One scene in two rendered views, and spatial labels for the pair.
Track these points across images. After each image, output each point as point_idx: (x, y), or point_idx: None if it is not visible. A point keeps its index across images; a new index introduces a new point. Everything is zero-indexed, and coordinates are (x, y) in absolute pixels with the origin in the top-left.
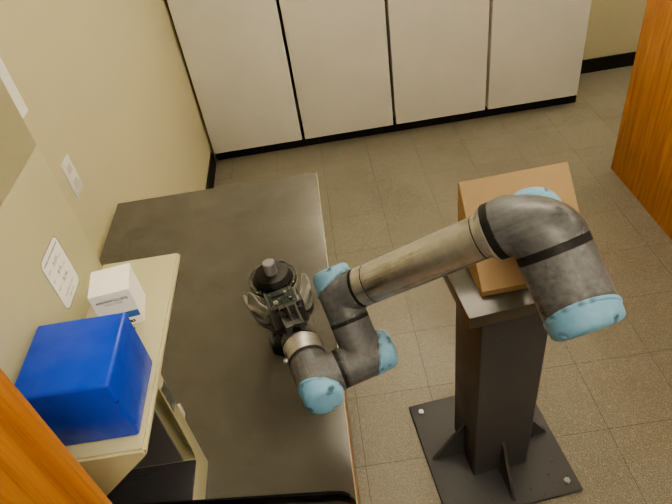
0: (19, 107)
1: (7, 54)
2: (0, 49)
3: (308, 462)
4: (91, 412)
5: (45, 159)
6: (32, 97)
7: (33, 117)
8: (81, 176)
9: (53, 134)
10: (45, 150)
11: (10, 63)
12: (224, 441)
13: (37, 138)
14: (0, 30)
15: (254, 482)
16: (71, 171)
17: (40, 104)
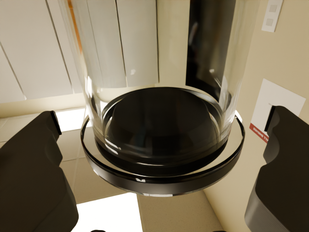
0: (267, 86)
1: (250, 101)
2: (252, 107)
3: None
4: None
5: (280, 50)
6: (254, 76)
7: (264, 72)
8: (264, 2)
9: (260, 49)
10: (275, 52)
11: (252, 98)
12: None
13: (273, 63)
14: (244, 108)
15: None
16: (269, 19)
17: (253, 67)
